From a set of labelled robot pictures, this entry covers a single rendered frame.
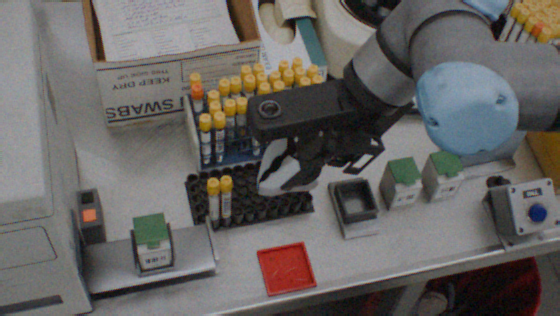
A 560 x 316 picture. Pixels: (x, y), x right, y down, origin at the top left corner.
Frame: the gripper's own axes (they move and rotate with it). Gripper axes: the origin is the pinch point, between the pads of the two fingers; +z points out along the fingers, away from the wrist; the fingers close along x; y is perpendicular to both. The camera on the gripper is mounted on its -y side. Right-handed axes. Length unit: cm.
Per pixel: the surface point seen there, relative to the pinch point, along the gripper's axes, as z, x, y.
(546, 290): 45, 11, 131
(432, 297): 47, 9, 83
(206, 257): 14.6, -1.8, 0.2
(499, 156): -7.3, 5.7, 42.0
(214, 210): 12.4, 4.3, 1.7
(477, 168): -4.5, 5.0, 39.4
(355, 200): 5.4, 3.6, 21.5
